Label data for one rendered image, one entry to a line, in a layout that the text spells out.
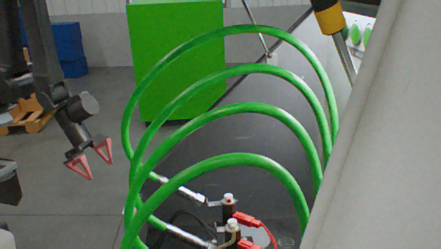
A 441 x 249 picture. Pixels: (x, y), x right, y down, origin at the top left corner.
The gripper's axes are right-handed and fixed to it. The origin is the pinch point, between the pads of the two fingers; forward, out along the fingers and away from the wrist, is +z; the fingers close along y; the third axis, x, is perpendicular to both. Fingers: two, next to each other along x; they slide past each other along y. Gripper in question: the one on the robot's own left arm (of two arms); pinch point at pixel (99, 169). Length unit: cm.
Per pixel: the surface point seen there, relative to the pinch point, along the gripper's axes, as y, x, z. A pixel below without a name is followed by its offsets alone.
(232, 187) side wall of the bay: 8.5, -30.8, 21.7
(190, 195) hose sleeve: -24.6, -41.6, 6.9
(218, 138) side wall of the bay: 7.2, -35.2, 6.5
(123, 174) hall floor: 154, 141, 40
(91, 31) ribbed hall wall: 522, 372, -154
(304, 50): -17, -70, -7
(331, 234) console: -56, -74, 0
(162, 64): -26, -51, -16
